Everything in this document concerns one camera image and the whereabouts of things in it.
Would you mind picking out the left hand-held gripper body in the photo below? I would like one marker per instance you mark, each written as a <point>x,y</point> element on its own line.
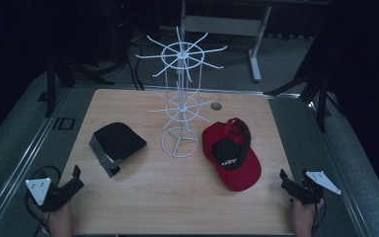
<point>39,190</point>

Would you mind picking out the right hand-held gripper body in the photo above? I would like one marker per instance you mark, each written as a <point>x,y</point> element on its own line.
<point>322,181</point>

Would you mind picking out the person's right hand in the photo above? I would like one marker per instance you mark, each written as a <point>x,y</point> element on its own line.
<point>302,219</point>

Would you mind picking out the person's left hand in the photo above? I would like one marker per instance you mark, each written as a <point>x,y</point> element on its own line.
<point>59,219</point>

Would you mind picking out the red baseball cap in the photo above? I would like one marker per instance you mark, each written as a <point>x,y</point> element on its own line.
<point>240,174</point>

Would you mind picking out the black cap with grey brim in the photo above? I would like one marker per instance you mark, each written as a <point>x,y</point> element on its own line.
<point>120,141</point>

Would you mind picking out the black tripod stand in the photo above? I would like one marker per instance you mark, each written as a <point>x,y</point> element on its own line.
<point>320,95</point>
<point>51,85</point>

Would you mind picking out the grey round table grommet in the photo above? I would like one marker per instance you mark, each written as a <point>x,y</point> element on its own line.
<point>216,106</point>

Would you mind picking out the grey desk with metal legs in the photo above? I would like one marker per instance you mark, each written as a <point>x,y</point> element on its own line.
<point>222,25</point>

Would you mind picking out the metal floor rail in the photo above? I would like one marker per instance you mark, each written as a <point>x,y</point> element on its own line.
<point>335,164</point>
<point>23,158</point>

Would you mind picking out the black floor bracket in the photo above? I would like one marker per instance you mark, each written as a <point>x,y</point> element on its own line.
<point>64,123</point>

